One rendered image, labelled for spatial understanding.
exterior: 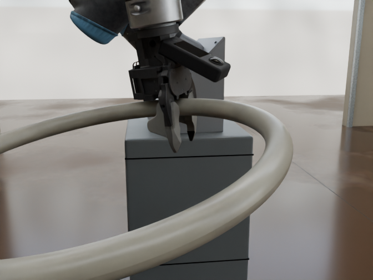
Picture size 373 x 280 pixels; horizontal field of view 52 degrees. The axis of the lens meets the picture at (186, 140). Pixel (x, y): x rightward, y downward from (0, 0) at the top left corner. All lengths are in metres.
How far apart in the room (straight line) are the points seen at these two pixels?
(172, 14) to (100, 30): 0.19
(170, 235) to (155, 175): 0.91
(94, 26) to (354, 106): 5.44
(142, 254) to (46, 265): 0.06
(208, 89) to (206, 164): 0.24
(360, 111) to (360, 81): 0.43
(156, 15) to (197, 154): 0.64
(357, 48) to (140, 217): 4.97
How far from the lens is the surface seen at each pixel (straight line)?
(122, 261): 0.28
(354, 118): 6.06
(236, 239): 1.32
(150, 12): 0.62
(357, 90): 6.01
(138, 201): 1.22
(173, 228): 0.29
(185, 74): 0.67
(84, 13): 0.78
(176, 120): 0.65
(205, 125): 1.24
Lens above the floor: 1.12
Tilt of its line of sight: 14 degrees down
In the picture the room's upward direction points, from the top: straight up
